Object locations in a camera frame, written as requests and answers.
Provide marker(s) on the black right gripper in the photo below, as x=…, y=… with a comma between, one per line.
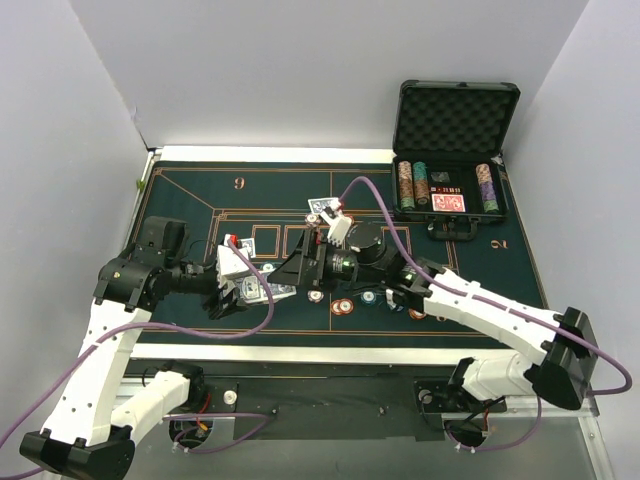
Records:
x=310, y=260

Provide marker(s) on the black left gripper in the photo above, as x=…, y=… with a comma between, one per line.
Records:
x=216, y=292

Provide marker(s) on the blue playing card box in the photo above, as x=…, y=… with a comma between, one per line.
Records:
x=251, y=290

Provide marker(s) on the blue card seat five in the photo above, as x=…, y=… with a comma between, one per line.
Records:
x=249, y=245

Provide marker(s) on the red five chip stack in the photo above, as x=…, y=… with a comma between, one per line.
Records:
x=342, y=306

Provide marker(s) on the blue card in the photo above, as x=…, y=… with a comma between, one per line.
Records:
x=318, y=205

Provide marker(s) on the red five chips seat three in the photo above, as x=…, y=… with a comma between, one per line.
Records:
x=416, y=315

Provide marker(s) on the blue backed card deck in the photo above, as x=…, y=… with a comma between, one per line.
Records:
x=281, y=291

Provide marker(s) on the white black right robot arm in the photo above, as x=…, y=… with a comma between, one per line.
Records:
x=552, y=354

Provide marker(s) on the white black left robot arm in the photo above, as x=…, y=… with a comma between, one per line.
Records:
x=86, y=436

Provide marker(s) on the dark green poker mat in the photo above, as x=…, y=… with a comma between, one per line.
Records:
x=268, y=202

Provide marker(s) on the green chip stack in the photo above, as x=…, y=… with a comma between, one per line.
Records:
x=368, y=298

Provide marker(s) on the brown chip row in case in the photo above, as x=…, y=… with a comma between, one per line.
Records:
x=405, y=181

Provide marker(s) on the green brown chip row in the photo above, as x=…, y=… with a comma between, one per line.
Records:
x=420, y=181

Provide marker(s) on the red card deck in case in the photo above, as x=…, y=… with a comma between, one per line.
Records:
x=448, y=203

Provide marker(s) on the black poker chip case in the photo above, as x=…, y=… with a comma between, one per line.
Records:
x=453, y=126

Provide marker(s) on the purple brown chip row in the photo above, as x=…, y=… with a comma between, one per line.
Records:
x=487, y=191

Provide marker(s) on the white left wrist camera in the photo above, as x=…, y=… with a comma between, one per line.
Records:
x=229, y=266

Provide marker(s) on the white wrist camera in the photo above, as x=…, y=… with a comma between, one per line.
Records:
x=229, y=266
x=339, y=226

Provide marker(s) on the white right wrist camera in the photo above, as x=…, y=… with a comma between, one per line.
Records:
x=339, y=226

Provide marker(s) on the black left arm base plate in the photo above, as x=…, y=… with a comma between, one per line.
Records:
x=211, y=395

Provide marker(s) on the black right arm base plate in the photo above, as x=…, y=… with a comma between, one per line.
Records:
x=438, y=396

